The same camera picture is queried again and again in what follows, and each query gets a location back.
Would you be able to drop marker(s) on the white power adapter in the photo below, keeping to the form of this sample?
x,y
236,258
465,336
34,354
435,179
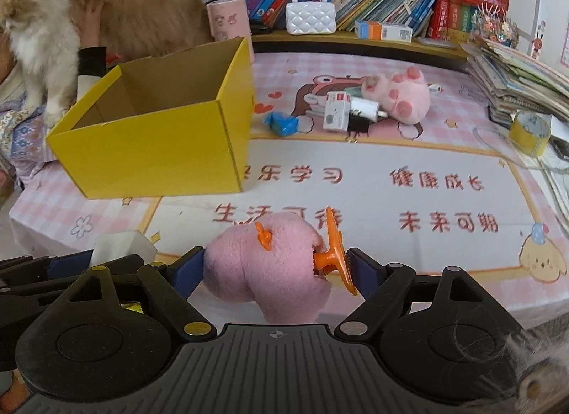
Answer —
x,y
341,106

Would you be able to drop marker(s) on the pink checkered table mat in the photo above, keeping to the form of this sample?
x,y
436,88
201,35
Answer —
x,y
449,192

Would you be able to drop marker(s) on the white quilted pearl handbag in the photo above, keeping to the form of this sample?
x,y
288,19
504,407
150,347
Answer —
x,y
310,18

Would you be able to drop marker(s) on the fluffy orange white cat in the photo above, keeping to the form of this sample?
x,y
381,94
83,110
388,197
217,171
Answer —
x,y
47,35

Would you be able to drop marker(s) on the pink pig plush toy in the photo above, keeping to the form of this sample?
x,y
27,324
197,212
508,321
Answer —
x,y
281,263

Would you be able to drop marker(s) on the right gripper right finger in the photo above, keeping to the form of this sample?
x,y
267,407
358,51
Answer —
x,y
388,291

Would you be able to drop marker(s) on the orange white medicine box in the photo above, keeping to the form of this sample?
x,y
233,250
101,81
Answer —
x,y
372,30

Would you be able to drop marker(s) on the pink sticker cup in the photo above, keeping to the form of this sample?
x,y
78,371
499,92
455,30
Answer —
x,y
229,19

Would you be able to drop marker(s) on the yellow cardboard box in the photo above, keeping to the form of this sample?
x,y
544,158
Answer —
x,y
170,126

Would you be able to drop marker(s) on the yellow tape roll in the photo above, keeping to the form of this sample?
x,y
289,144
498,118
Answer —
x,y
530,133

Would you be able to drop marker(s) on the stack of papers and books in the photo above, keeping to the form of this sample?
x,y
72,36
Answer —
x,y
514,82

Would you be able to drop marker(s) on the pink plush paw slipper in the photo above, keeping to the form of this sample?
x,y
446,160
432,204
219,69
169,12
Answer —
x,y
404,96

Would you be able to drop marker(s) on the blue crumpled toy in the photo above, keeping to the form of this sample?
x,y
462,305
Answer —
x,y
281,125

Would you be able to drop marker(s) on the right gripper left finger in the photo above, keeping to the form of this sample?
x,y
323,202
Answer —
x,y
165,292

